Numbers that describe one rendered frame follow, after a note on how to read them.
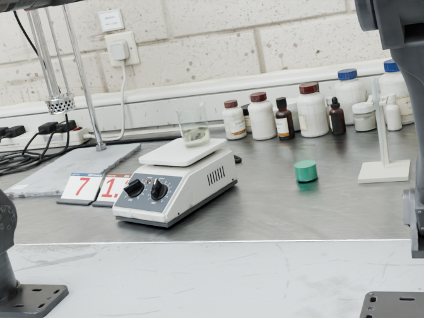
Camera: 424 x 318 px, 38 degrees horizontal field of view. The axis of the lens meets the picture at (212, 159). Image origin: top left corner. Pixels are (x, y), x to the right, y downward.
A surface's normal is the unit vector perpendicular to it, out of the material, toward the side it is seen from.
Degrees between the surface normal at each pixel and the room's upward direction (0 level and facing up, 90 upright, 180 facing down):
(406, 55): 120
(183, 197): 90
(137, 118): 90
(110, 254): 0
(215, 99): 90
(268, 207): 0
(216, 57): 90
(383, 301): 0
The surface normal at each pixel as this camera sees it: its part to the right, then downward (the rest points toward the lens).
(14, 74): -0.35, 0.34
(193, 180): 0.77, 0.04
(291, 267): -0.19, -0.94
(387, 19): -0.21, 0.77
